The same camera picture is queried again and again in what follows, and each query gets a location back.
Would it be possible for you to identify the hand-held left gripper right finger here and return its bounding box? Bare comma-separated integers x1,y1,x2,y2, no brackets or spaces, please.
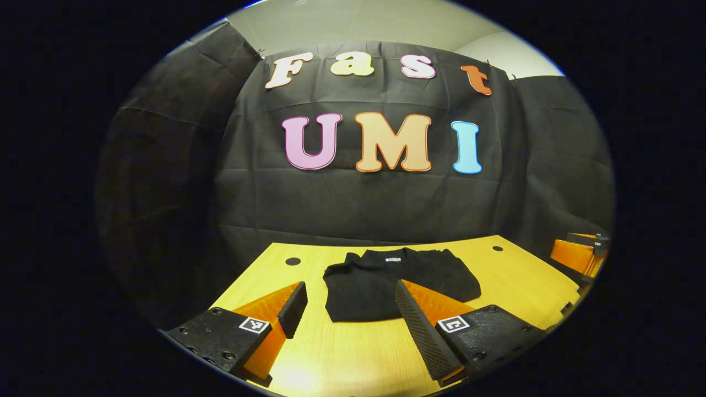
394,279,547,388

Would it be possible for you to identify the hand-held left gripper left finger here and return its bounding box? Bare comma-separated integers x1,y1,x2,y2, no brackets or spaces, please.
160,281,308,388

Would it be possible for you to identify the black coat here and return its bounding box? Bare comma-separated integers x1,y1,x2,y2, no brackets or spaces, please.
323,248,482,323

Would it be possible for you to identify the black backdrop cloth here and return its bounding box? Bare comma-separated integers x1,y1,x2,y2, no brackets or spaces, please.
94,19,616,331

